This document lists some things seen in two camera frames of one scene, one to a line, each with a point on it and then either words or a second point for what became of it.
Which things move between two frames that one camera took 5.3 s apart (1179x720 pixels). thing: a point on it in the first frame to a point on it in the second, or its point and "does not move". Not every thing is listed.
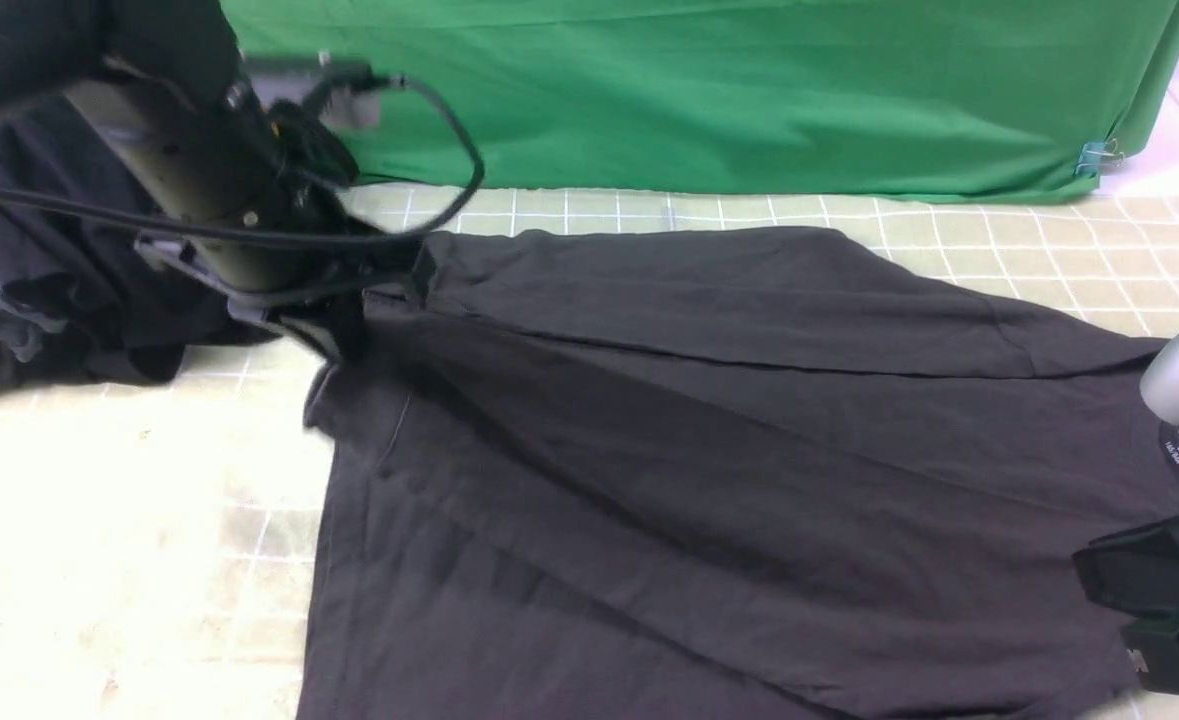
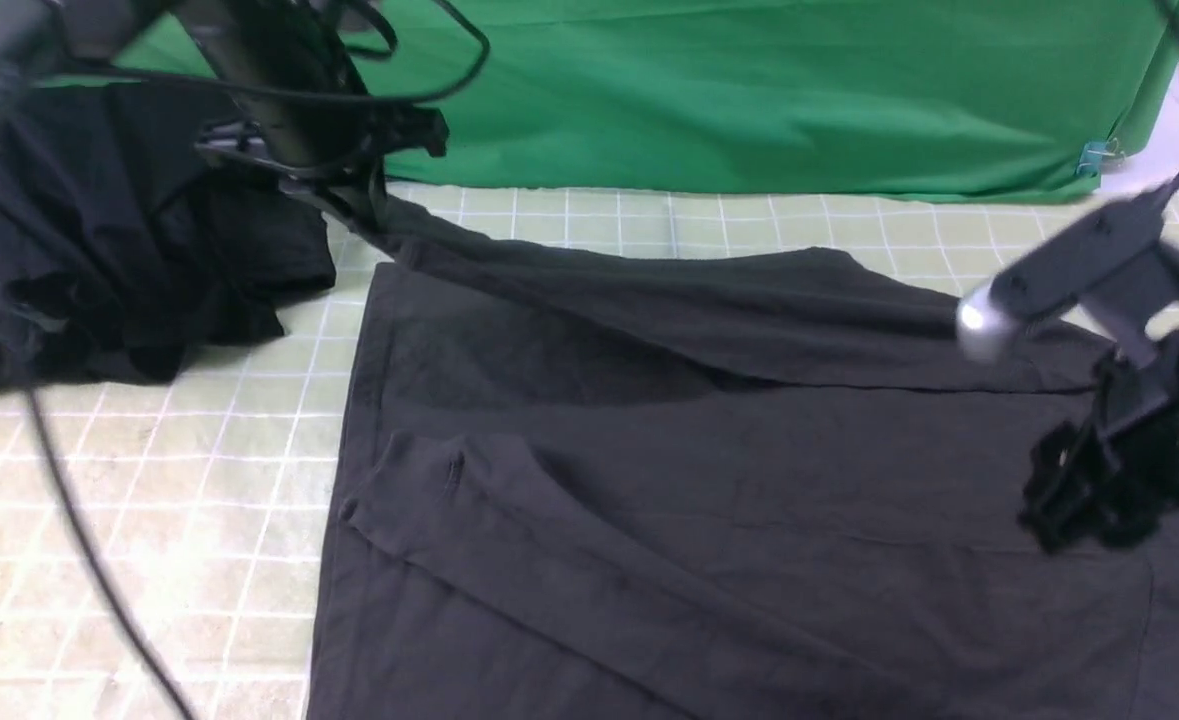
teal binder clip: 1095,154 does not move
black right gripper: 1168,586 to 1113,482
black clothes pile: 53,278 does not move
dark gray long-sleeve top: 722,473 does not move
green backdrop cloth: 913,100 does not move
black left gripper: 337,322 to 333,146
